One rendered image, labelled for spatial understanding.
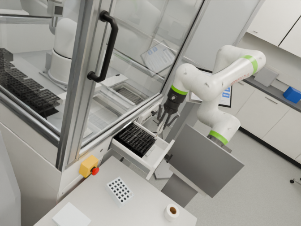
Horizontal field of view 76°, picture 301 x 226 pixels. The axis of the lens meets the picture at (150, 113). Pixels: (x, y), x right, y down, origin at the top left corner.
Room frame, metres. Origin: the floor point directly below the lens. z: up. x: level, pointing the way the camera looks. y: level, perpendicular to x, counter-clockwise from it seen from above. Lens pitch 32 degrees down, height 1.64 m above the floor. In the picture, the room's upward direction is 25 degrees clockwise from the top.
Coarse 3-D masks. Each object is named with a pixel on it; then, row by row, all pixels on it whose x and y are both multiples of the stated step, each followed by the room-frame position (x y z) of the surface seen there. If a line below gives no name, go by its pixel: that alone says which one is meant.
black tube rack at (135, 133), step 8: (128, 128) 0.95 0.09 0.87; (120, 136) 0.82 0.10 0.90; (128, 136) 0.88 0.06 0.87; (136, 136) 0.88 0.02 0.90; (144, 136) 0.91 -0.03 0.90; (152, 136) 0.94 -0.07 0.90; (128, 144) 0.79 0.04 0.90; (136, 144) 0.84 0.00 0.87; (144, 144) 0.84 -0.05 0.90; (152, 144) 0.91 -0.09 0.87; (136, 152) 0.79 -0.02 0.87
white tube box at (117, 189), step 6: (114, 180) 0.62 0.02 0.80; (120, 180) 0.63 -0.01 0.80; (108, 186) 0.58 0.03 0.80; (114, 186) 0.59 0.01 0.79; (120, 186) 0.60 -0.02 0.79; (126, 186) 0.62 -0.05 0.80; (108, 192) 0.56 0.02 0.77; (114, 192) 0.57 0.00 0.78; (120, 192) 0.58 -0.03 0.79; (126, 192) 0.59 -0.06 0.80; (114, 198) 0.54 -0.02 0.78; (120, 198) 0.54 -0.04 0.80; (126, 198) 0.56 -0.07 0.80; (132, 198) 0.59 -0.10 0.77; (120, 204) 0.52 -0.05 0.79
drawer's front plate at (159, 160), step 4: (172, 140) 0.95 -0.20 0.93; (172, 144) 0.94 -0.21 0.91; (168, 148) 0.87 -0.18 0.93; (164, 152) 0.82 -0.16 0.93; (160, 156) 0.78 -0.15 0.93; (160, 160) 0.75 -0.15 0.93; (156, 164) 0.71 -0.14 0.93; (152, 168) 0.69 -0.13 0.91; (152, 172) 0.69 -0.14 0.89; (148, 176) 0.69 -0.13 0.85
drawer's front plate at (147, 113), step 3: (156, 105) 1.27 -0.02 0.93; (150, 108) 1.20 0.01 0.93; (153, 108) 1.21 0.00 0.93; (156, 108) 1.29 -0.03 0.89; (147, 111) 1.14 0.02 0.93; (150, 111) 1.18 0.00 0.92; (144, 114) 1.08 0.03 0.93; (147, 114) 1.13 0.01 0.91; (150, 114) 1.21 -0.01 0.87; (141, 117) 1.06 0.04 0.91; (144, 117) 1.10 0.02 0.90; (147, 117) 1.17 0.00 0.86; (141, 120) 1.06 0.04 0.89; (144, 120) 1.12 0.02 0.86; (141, 123) 1.08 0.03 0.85
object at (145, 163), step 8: (136, 128) 1.00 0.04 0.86; (144, 128) 0.99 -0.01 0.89; (112, 144) 0.77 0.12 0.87; (120, 144) 0.77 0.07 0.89; (160, 144) 0.95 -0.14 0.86; (168, 144) 0.94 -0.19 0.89; (120, 152) 0.75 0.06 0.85; (128, 152) 0.75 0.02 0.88; (152, 152) 0.88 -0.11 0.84; (160, 152) 0.91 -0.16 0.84; (128, 160) 0.74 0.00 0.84; (136, 160) 0.73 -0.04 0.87; (144, 160) 0.79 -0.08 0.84; (152, 160) 0.82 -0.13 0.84; (144, 168) 0.71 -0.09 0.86
